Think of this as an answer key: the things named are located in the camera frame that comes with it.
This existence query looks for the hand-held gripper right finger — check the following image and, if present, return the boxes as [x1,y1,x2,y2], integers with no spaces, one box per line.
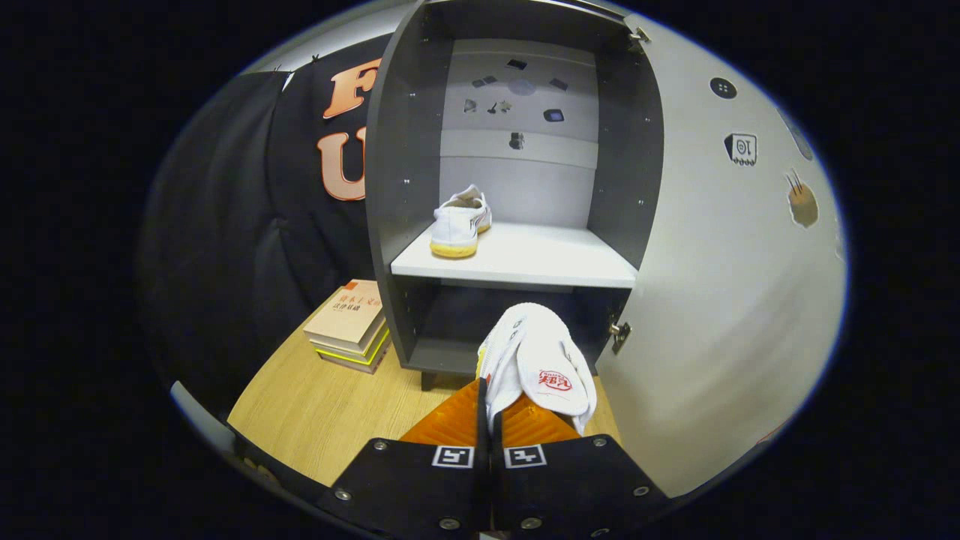
[493,394,673,539]

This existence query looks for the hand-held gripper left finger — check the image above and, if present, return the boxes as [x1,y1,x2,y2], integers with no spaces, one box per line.
[315,379,494,539]

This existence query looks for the white canvas shoe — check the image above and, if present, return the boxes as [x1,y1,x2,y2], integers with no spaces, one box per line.
[477,302,599,437]
[430,184,494,260]

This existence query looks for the beige shoe cabinet door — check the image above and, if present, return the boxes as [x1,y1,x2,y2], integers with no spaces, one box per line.
[596,11,850,500]

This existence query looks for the grey shoe cabinet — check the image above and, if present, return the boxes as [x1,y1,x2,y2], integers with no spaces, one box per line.
[364,0,665,391]

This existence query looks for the white cabinet shelf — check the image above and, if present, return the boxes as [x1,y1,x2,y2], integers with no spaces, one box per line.
[390,221,638,290]

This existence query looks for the yellow edged book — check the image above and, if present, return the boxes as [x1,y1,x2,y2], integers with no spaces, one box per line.
[310,324,392,374]

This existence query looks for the beige orange book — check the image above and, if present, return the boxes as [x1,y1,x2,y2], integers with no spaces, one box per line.
[304,279,385,347]

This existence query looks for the black backdrop cloth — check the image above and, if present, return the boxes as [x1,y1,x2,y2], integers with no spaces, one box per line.
[139,34,398,421]

